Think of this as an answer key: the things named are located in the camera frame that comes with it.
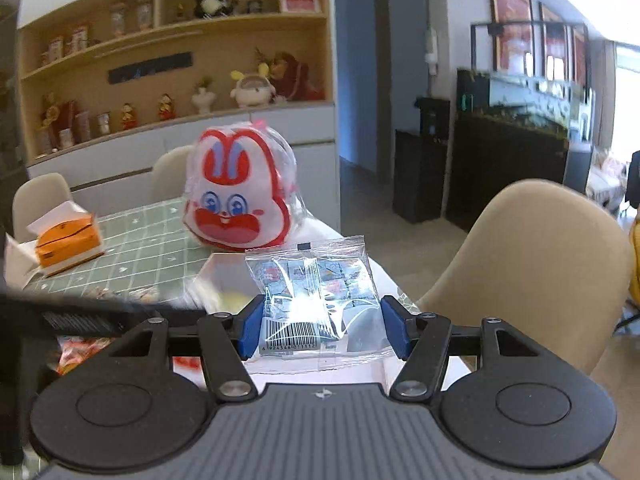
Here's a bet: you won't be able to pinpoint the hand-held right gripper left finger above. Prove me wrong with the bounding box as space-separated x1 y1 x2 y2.
109 294 266 404

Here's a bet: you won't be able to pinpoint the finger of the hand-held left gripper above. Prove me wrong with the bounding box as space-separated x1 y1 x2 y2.
44 296 202 339

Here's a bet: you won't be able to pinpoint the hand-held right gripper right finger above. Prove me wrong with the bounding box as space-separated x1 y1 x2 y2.
380 295 539 404

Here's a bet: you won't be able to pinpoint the red snack packet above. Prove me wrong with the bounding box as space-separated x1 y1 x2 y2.
58 338 119 376

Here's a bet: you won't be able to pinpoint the pink cardboard box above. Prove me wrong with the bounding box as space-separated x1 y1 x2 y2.
187 251 401 386

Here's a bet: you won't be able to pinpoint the clear candy packet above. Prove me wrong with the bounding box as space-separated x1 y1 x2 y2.
245 235 394 375

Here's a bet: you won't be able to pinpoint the orange tissue box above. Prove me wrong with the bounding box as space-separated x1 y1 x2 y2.
26 201 105 279

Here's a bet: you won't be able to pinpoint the beige chair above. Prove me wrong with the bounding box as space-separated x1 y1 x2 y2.
12 172 74 242
415 179 636 377
4 232 40 287
150 145 195 202

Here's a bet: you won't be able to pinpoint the red white rabbit bag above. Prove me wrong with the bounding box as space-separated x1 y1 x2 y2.
182 119 308 252

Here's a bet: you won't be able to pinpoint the black floor appliance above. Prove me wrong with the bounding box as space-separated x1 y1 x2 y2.
392 96 452 225

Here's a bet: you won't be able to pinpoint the black tank cabinet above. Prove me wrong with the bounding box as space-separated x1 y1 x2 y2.
445 110 572 234

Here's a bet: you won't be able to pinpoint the gold ornament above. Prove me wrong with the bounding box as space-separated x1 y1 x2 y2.
40 92 62 154

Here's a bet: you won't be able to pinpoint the dark glass cabinet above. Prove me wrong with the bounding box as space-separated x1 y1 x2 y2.
0 5 31 182

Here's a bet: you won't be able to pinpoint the white vase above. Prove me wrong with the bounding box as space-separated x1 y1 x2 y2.
192 77 216 115

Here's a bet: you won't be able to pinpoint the white plush toy yellow horns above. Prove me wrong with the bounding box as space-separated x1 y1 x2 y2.
230 62 279 109

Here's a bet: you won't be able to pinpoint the yellow object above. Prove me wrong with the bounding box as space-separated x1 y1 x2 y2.
627 214 640 307

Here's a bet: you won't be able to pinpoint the brown plush toy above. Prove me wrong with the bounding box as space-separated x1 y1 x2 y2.
269 51 324 102

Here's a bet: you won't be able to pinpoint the floral sofa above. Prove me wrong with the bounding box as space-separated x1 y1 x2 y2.
587 147 629 212

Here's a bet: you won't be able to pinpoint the glass fish tank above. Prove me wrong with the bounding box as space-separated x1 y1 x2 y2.
457 20 597 142

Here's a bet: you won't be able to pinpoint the black white plush toy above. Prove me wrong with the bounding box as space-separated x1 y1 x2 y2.
187 0 237 20

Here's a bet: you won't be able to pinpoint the black wall bar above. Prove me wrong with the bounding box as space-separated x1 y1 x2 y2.
108 51 194 85

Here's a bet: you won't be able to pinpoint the white wall intercom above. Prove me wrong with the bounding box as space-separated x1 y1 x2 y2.
424 30 440 75

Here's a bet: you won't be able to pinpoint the wooden wall shelf cabinet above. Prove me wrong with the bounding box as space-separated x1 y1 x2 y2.
17 0 342 234

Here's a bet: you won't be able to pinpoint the large red wall picture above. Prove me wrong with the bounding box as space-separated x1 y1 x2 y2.
487 0 534 72

